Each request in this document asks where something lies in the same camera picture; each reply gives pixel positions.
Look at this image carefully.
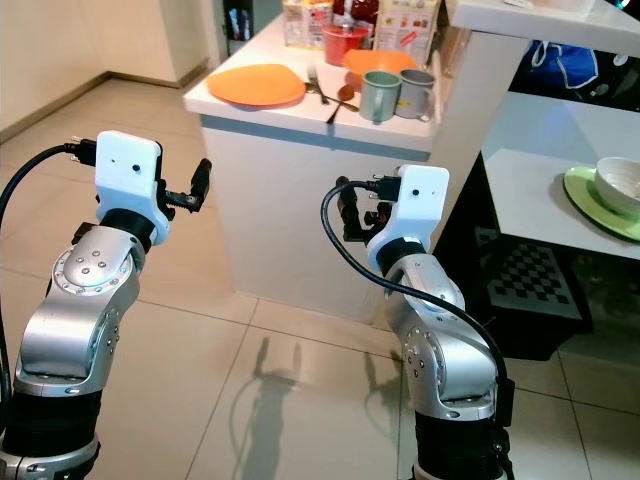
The white slanted-leg table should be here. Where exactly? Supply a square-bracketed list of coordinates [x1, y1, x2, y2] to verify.
[370, 0, 640, 327]

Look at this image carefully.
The checkerboard calibration board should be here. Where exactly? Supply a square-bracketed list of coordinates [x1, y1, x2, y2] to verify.
[473, 227, 583, 323]

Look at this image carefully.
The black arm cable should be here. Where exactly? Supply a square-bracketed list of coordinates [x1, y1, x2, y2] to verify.
[321, 177, 516, 480]
[0, 142, 99, 301]

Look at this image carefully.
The large orange plate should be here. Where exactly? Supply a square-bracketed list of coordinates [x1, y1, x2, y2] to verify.
[207, 63, 307, 108]

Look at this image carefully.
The green mug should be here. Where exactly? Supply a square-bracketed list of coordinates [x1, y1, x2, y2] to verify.
[359, 70, 407, 125]

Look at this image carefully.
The white block table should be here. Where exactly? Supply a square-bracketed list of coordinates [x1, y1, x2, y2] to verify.
[182, 10, 491, 327]

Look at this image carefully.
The red cup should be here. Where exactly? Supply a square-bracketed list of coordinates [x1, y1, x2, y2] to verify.
[322, 22, 372, 68]

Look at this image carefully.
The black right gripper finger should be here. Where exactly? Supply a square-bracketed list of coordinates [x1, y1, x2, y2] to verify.
[335, 179, 362, 242]

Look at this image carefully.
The black bottle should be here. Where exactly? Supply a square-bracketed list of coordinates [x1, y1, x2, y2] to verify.
[224, 0, 255, 57]

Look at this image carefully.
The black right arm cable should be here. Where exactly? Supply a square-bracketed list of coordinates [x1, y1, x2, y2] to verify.
[321, 177, 516, 480]

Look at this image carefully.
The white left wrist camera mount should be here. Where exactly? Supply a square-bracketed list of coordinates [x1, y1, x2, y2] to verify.
[95, 130, 170, 250]

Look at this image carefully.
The grey mug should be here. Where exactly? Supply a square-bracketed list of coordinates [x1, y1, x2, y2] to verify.
[396, 68, 438, 122]

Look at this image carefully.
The blue cloth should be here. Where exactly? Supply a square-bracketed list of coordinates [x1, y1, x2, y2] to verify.
[524, 40, 617, 102]

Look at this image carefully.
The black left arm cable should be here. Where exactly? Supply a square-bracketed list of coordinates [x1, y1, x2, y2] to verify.
[0, 142, 99, 301]

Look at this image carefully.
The orange plate behind mugs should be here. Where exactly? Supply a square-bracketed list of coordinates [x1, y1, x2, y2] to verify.
[342, 49, 420, 83]

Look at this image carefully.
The large printed carton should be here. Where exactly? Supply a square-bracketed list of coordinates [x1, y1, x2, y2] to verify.
[372, 0, 442, 67]

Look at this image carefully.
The metal fork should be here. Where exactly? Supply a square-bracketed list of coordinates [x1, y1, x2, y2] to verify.
[305, 64, 330, 106]

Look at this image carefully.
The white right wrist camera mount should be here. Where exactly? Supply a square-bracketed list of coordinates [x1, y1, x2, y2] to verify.
[366, 164, 451, 263]

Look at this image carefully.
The brown spoon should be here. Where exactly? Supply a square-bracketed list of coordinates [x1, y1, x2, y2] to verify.
[326, 83, 359, 126]

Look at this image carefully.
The small printed carton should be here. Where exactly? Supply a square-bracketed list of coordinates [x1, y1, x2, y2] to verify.
[281, 0, 334, 50]

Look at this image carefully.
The white bowl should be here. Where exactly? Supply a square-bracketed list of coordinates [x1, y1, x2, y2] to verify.
[594, 156, 640, 220]

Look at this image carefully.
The green plate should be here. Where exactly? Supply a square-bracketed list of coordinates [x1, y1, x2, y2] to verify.
[562, 165, 640, 244]

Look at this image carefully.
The dark red bottle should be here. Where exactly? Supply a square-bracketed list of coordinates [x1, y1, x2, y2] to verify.
[332, 0, 380, 27]

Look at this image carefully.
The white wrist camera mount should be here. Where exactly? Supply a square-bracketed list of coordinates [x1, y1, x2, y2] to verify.
[95, 130, 170, 250]
[366, 164, 451, 263]

